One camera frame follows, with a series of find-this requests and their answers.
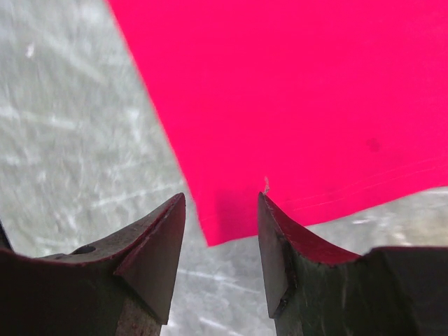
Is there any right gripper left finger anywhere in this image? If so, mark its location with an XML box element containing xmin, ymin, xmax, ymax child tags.
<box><xmin>1</xmin><ymin>193</ymin><xmax>186</xmax><ymax>335</ymax></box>

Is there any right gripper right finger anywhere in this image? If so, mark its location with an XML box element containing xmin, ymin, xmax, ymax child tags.
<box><xmin>258</xmin><ymin>194</ymin><xmax>447</xmax><ymax>335</ymax></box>

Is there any pink t shirt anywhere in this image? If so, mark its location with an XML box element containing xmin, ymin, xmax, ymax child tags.
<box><xmin>110</xmin><ymin>1</ymin><xmax>447</xmax><ymax>246</ymax></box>

